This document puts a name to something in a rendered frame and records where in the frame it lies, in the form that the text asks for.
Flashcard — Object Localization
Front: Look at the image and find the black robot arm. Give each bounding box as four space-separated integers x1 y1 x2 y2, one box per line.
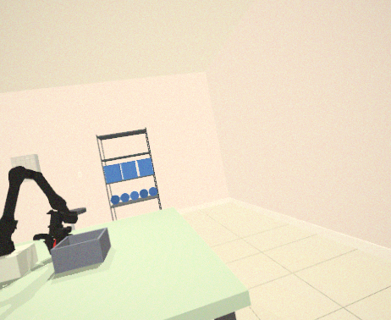
0 166 78 257

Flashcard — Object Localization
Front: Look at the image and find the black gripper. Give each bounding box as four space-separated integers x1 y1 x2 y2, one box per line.
33 223 72 255

